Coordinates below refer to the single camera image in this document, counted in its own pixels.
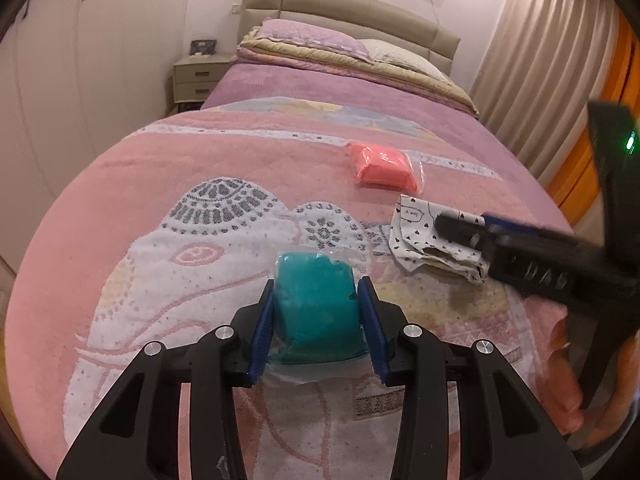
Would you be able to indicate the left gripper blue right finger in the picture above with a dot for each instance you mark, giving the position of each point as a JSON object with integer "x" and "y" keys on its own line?
{"x": 411, "y": 357}

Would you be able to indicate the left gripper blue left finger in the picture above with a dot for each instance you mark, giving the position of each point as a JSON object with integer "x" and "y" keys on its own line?
{"x": 229, "y": 357}

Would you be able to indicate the teal clay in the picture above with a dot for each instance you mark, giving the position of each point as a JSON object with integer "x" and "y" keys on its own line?
{"x": 317, "y": 328}

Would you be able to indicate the white patterned paper wrapper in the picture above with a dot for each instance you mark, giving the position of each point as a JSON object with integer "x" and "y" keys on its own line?
{"x": 414, "y": 242}

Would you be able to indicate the pink clay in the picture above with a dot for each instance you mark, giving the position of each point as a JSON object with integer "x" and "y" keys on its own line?
{"x": 380, "y": 165}

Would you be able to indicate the person's right hand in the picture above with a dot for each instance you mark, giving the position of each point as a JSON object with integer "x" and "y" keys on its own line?
{"x": 562, "y": 397}

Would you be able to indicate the orange curtain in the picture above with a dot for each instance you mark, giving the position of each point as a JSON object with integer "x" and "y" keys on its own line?
{"x": 610, "y": 137}

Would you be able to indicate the pink elephant blanket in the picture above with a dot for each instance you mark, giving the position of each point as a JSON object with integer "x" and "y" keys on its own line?
{"x": 175, "y": 227}

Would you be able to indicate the beige curtain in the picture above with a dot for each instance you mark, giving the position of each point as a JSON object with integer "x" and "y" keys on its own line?
{"x": 546, "y": 60}

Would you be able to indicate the purple bedspread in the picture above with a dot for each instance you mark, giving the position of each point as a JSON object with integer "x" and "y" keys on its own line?
{"x": 245, "y": 81}

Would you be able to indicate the beige nightstand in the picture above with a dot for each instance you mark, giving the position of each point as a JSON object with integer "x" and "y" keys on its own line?
{"x": 195, "y": 77}

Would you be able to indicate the white patterned pillow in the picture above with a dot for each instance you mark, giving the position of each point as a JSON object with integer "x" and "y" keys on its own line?
{"x": 384, "y": 52}

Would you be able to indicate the white wardrobe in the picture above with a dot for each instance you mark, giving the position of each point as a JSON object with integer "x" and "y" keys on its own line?
{"x": 77, "y": 76}

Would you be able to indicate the purple pillow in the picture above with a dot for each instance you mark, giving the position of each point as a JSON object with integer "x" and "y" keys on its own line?
{"x": 302, "y": 34}

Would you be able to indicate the beige padded headboard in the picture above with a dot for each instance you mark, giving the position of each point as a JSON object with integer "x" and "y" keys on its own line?
{"x": 361, "y": 19}

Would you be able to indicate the small picture frame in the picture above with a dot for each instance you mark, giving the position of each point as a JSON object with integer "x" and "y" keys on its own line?
{"x": 203, "y": 47}

